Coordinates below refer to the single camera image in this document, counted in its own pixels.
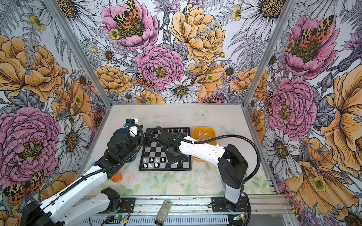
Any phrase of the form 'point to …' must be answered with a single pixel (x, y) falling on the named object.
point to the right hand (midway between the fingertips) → (177, 163)
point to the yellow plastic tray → (201, 133)
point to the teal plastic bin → (125, 131)
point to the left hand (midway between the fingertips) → (149, 131)
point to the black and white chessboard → (153, 157)
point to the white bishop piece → (156, 164)
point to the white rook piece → (145, 165)
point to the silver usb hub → (163, 212)
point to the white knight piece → (150, 165)
